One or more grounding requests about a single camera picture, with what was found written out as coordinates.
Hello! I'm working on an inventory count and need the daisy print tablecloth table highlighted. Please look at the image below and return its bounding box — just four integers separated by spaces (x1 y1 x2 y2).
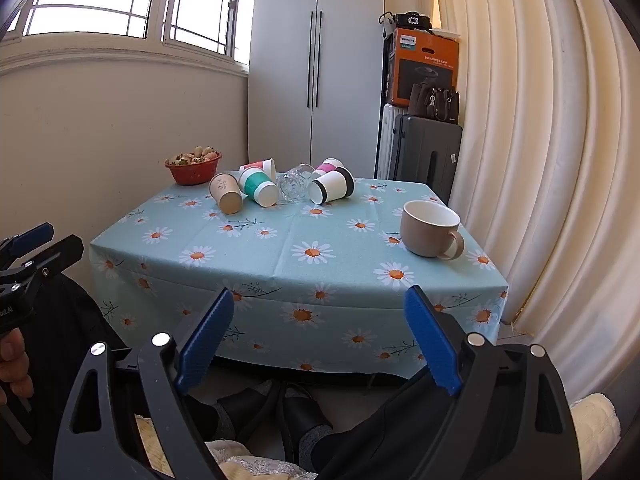
89 176 510 377

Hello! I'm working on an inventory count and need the grey two-door cabinet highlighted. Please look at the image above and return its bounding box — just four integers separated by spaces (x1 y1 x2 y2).
247 0 387 182

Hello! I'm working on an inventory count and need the red banded paper cup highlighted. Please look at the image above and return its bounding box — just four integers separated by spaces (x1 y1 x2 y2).
238 158 277 182

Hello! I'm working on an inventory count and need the red plastic bowl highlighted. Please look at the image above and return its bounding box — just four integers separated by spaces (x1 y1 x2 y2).
165 153 223 186

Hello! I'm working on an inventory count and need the dark leather handbag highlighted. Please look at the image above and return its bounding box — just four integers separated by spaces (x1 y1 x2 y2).
407 81 461 125

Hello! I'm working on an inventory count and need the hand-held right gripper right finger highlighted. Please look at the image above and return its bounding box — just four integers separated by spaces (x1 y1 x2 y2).
404 285 584 480

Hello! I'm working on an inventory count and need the white ribbed suitcase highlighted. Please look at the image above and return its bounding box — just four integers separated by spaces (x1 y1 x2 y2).
375 103 412 181

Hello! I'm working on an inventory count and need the clear glass cup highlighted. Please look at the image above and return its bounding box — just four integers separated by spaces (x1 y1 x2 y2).
277 163 315 205

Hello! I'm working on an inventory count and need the person's left leg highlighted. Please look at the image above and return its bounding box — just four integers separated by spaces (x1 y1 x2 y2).
17 267 151 480

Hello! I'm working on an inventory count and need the dark grey suitcase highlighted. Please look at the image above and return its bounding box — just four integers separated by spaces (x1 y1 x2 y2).
392 114 464 206

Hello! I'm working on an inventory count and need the beige ceramic mug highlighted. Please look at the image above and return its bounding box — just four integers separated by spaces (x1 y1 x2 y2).
399 200 466 261

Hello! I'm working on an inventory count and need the person's right leg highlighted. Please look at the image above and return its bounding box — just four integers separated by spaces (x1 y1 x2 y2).
316 372 473 480

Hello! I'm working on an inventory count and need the black banded white paper cup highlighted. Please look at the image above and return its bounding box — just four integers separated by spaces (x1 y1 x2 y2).
307 166 356 206

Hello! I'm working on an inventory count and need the person's left hand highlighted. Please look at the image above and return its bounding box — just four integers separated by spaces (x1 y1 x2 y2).
0 331 35 407

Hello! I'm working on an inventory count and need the cream lace cloth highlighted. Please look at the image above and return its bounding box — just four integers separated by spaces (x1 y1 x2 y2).
204 439 321 480

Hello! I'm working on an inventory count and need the person's leg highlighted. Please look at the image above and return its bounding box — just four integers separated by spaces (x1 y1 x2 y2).
17 267 151 480
316 372 473 480

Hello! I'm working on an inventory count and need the pink banded paper cup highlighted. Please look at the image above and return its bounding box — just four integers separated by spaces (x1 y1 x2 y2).
312 158 346 179

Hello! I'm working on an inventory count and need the orange and black cardboard box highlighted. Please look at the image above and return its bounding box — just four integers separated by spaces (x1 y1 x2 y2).
388 27 460 109

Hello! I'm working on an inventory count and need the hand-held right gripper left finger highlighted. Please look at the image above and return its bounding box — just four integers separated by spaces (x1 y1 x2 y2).
52 287 235 480

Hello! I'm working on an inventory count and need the heap of small fruit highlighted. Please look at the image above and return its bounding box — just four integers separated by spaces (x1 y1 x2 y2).
168 145 220 167

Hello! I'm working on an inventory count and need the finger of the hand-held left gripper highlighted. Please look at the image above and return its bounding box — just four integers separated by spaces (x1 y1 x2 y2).
0 234 85 292
0 222 55 262

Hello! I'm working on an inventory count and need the brown paper cup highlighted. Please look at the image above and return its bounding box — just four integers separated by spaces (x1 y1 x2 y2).
209 172 245 215

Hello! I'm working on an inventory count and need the black camera bag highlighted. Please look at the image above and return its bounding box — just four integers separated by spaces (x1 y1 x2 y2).
378 11 432 37

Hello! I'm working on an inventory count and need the cream quilted cushion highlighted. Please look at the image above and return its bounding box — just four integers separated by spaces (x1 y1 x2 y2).
569 394 622 480

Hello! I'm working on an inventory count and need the white framed window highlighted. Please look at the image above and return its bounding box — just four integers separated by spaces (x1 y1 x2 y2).
0 0 261 67

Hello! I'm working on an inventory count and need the black slipper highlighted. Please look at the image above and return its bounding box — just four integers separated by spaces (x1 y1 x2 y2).
186 382 282 443
281 384 335 473

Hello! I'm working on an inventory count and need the teal banded paper cup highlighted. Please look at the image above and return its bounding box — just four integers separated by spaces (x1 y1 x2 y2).
238 167 280 207

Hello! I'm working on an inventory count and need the cream curtain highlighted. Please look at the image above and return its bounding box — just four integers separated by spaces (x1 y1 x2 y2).
416 0 640 403

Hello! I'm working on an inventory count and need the black cabinet door handle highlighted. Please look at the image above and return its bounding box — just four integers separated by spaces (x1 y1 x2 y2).
314 11 323 109
305 11 315 109

